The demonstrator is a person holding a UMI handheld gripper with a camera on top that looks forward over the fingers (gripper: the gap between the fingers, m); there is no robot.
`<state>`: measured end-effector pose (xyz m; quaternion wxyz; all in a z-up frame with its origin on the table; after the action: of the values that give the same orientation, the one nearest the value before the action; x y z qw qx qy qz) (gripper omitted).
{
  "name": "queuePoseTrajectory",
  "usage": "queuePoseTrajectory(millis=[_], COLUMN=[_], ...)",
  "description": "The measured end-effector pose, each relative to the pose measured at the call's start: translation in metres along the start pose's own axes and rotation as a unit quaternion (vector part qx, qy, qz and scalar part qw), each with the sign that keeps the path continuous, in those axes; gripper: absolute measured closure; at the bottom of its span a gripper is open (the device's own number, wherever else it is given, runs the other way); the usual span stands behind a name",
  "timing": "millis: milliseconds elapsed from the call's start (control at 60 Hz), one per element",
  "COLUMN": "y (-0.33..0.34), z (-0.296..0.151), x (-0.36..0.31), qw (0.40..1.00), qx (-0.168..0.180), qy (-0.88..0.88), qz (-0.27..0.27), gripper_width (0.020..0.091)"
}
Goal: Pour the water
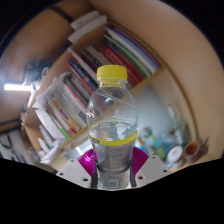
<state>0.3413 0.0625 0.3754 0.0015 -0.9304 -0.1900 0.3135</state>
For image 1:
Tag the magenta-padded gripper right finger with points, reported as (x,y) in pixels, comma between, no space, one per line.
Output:
(151,166)

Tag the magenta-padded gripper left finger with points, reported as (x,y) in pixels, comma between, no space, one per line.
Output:
(73,170)

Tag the clear bottle with yellow cap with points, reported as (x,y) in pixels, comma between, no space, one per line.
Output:
(111,115)

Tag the jar with white lid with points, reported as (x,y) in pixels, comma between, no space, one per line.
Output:
(175,155)

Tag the brown mug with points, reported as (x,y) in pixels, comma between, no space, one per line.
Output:
(192,150)

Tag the tall clear glass bottle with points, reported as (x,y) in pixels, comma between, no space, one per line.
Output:
(176,123)

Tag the wooden shelf unit with books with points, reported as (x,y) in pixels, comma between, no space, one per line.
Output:
(73,96)

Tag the ceiling light tube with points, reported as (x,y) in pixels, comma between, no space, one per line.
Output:
(16,87)

